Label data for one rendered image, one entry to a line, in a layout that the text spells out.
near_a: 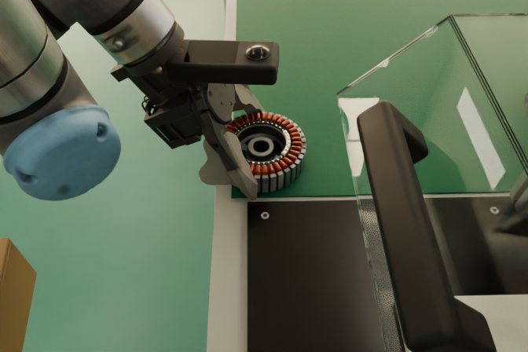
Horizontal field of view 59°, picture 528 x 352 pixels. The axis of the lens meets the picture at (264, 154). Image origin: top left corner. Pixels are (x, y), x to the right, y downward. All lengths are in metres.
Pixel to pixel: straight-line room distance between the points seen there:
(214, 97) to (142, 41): 0.10
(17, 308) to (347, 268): 0.32
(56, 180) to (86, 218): 1.20
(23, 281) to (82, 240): 0.97
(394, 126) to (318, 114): 0.46
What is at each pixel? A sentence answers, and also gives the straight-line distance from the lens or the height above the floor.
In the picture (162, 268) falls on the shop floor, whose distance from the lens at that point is 1.39.
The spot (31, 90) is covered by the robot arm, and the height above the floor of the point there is 1.02.
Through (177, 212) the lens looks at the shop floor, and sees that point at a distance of 1.48.
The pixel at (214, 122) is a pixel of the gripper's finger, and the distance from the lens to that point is 0.50.
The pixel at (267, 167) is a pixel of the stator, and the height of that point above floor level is 0.78.
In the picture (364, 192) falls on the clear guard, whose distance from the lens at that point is 0.25.
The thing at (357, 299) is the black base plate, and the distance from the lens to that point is 0.49.
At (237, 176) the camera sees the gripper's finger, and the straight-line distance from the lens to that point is 0.52.
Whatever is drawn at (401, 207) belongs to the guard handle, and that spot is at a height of 1.06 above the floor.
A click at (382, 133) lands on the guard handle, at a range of 0.21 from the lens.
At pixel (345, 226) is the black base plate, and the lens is 0.52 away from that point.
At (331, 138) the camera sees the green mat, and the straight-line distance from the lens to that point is 0.63.
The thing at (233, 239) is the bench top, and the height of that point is 0.75.
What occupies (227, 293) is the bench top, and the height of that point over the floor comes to 0.75.
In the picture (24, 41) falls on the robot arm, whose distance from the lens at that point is 0.30.
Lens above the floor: 1.21
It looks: 49 degrees down
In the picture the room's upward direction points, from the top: straight up
